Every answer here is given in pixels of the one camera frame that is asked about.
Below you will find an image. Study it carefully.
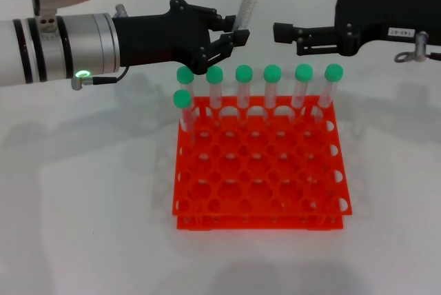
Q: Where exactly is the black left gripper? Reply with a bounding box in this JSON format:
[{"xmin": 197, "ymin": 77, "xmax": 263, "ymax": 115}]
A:
[{"xmin": 112, "ymin": 0, "xmax": 250, "ymax": 75}]

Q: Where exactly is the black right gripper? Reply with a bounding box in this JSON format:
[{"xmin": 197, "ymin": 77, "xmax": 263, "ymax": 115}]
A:
[{"xmin": 272, "ymin": 0, "xmax": 441, "ymax": 57}]

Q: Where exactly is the orange plastic test tube rack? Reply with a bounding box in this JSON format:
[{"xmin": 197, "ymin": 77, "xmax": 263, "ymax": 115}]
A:
[{"xmin": 171, "ymin": 94, "xmax": 354, "ymax": 231}]

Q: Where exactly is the left gripper cable with connector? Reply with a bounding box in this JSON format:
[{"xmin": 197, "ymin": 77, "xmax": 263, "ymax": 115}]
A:
[{"xmin": 71, "ymin": 65, "xmax": 130, "ymax": 91}]

